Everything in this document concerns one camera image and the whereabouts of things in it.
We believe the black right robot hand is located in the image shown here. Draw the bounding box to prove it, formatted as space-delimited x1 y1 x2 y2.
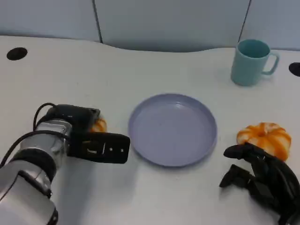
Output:
218 143 300 225

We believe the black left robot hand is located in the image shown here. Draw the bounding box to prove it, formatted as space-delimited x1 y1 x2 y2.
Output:
45 104 102 135

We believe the black table grommet hole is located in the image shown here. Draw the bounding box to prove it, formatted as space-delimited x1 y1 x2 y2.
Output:
6 47 28 61
288 61 300 77

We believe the lilac plate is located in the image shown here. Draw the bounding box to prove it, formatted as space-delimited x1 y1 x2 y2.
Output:
128 93 218 168

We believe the pale green mug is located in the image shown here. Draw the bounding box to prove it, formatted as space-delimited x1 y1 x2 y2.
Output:
231 38 280 87

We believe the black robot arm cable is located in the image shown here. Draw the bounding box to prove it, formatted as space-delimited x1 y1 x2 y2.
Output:
33 102 57 132
0 130 69 168

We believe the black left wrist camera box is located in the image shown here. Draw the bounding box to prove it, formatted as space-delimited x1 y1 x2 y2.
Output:
67 132 131 165

